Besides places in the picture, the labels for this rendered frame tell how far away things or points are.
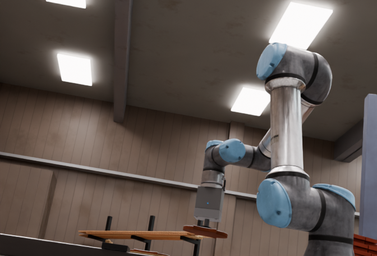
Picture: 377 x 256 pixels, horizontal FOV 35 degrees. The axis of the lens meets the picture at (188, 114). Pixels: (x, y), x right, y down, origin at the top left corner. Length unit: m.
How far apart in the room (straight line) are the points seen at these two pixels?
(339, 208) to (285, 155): 0.19
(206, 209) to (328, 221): 0.54
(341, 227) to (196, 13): 7.79
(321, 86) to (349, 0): 6.86
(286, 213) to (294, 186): 0.07
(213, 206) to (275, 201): 0.51
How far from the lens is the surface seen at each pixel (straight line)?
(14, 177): 12.16
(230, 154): 1.95
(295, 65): 1.73
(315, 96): 1.83
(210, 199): 2.03
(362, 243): 2.83
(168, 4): 9.14
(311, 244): 1.64
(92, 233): 11.67
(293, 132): 1.64
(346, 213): 1.64
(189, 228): 2.01
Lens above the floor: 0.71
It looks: 20 degrees up
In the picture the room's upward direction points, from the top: 9 degrees clockwise
